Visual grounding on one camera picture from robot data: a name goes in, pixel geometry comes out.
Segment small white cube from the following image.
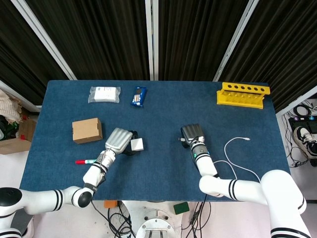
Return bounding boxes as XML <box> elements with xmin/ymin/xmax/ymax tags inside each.
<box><xmin>130</xmin><ymin>137</ymin><xmax>145</xmax><ymax>152</ymax></box>

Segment yellow test tube rack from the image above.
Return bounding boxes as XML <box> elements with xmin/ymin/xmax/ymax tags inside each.
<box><xmin>216</xmin><ymin>82</ymin><xmax>271</xmax><ymax>110</ymax></box>

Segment red and green marker pen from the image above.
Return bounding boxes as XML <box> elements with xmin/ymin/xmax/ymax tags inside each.
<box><xmin>75</xmin><ymin>158</ymin><xmax>98</xmax><ymax>166</ymax></box>

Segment beige crumpled paper pile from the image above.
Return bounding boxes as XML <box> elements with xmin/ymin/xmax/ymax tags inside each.
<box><xmin>0</xmin><ymin>88</ymin><xmax>23</xmax><ymax>122</ymax></box>

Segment white packet in clear bag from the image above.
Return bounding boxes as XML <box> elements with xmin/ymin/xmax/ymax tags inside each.
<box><xmin>88</xmin><ymin>86</ymin><xmax>122</xmax><ymax>104</ymax></box>

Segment brown cardboard floor box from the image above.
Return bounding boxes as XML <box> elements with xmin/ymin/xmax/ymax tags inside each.
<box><xmin>0</xmin><ymin>118</ymin><xmax>38</xmax><ymax>155</ymax></box>

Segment blue cookie packet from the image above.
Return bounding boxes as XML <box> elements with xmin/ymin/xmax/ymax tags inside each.
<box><xmin>130</xmin><ymin>86</ymin><xmax>148</xmax><ymax>108</ymax></box>

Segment small brown cardboard box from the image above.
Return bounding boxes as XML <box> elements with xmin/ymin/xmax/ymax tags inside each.
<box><xmin>71</xmin><ymin>117</ymin><xmax>104</xmax><ymax>145</ymax></box>

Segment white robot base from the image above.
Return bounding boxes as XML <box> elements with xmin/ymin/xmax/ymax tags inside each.
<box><xmin>120</xmin><ymin>200</ymin><xmax>184</xmax><ymax>238</ymax></box>

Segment white metal frame post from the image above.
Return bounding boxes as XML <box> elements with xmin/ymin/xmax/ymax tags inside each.
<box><xmin>10</xmin><ymin>0</ymin><xmax>78</xmax><ymax>81</ymax></box>
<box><xmin>144</xmin><ymin>0</ymin><xmax>159</xmax><ymax>81</ymax></box>
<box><xmin>275</xmin><ymin>85</ymin><xmax>317</xmax><ymax>118</ymax></box>
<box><xmin>212</xmin><ymin>0</ymin><xmax>260</xmax><ymax>82</ymax></box>
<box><xmin>0</xmin><ymin>79</ymin><xmax>42</xmax><ymax>113</ymax></box>

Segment green block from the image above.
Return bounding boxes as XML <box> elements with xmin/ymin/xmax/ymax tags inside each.
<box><xmin>173</xmin><ymin>201</ymin><xmax>190</xmax><ymax>215</ymax></box>

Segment blue fabric table cover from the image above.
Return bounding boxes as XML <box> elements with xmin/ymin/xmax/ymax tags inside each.
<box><xmin>19</xmin><ymin>79</ymin><xmax>291</xmax><ymax>202</ymax></box>

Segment black and white sneaker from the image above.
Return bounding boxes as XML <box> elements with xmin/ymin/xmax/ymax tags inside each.
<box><xmin>293</xmin><ymin>125</ymin><xmax>317</xmax><ymax>160</ymax></box>

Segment black floor cable bundle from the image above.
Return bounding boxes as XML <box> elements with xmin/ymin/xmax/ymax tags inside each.
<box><xmin>91</xmin><ymin>200</ymin><xmax>136</xmax><ymax>238</ymax></box>
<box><xmin>284</xmin><ymin>103</ymin><xmax>317</xmax><ymax>170</ymax></box>
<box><xmin>182</xmin><ymin>194</ymin><xmax>211</xmax><ymax>238</ymax></box>

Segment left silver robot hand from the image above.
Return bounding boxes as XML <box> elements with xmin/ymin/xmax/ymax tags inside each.
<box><xmin>105</xmin><ymin>127</ymin><xmax>140</xmax><ymax>157</ymax></box>

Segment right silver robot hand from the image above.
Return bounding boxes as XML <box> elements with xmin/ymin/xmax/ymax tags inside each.
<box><xmin>178</xmin><ymin>123</ymin><xmax>206</xmax><ymax>149</ymax></box>

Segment black pleated curtain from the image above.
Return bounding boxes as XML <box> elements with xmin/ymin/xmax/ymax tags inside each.
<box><xmin>219</xmin><ymin>0</ymin><xmax>317</xmax><ymax>114</ymax></box>
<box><xmin>24</xmin><ymin>0</ymin><xmax>150</xmax><ymax>81</ymax></box>
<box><xmin>0</xmin><ymin>0</ymin><xmax>70</xmax><ymax>105</ymax></box>
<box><xmin>158</xmin><ymin>0</ymin><xmax>249</xmax><ymax>81</ymax></box>

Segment white usb cable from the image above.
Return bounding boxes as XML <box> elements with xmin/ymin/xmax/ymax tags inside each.
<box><xmin>177</xmin><ymin>136</ymin><xmax>262</xmax><ymax>183</ymax></box>

